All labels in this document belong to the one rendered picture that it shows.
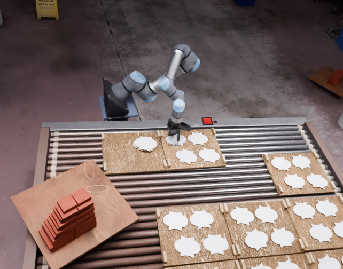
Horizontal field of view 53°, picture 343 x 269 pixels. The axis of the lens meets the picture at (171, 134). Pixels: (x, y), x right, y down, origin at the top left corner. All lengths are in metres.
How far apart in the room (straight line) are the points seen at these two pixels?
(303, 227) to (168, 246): 0.85
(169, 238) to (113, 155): 0.68
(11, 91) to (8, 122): 0.51
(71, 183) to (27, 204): 0.25
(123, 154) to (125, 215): 0.53
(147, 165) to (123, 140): 0.27
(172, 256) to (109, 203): 0.45
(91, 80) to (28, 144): 1.21
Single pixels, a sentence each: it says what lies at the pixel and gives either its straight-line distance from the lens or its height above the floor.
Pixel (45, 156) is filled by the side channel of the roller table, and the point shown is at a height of 0.95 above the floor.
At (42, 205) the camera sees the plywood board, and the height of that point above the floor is 1.04.
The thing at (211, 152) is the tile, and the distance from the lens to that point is 2.42.
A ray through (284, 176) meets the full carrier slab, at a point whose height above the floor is 0.94.
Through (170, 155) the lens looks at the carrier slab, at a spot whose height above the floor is 0.94.
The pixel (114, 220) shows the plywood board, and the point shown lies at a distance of 1.93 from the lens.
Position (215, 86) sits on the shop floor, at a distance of 4.57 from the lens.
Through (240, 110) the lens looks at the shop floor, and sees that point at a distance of 4.32.
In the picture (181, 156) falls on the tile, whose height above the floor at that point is 0.94.
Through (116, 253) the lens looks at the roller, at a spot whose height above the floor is 0.92.
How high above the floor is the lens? 2.72
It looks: 46 degrees down
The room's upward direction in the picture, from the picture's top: 11 degrees clockwise
